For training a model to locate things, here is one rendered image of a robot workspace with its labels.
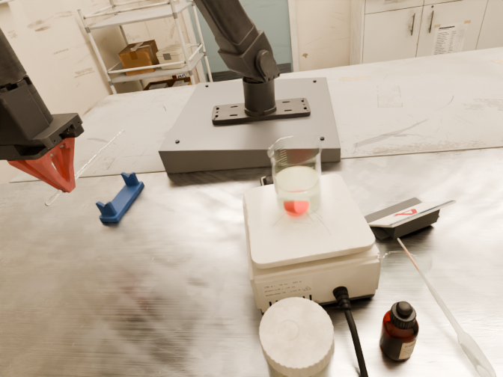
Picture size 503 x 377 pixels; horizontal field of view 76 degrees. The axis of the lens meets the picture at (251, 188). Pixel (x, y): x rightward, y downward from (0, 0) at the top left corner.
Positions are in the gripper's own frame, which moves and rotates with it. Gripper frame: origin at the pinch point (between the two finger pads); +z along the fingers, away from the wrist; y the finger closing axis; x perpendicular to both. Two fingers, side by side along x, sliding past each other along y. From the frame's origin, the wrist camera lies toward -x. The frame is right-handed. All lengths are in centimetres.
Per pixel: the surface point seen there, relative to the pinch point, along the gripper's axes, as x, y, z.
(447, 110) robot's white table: 37, 58, 10
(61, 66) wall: 141, -125, 21
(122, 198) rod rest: 7.7, 0.2, 9.0
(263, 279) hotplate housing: -10.6, 29.2, 3.2
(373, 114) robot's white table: 37, 44, 10
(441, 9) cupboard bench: 243, 108, 36
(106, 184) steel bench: 13.1, -6.8, 10.1
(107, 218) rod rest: 2.9, 0.3, 9.0
